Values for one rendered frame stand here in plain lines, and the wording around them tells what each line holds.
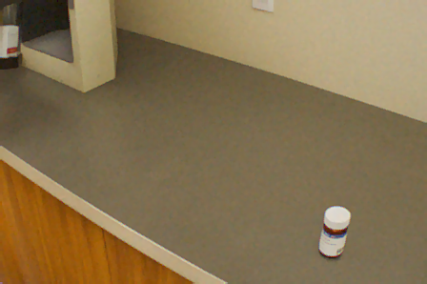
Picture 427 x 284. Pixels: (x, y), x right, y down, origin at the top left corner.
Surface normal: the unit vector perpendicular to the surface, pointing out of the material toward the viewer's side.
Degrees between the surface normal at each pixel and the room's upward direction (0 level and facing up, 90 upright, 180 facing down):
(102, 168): 0
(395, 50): 90
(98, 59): 90
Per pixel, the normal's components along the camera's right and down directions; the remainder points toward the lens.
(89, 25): 0.74, 0.28
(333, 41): -0.67, 0.36
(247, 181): -0.04, -0.89
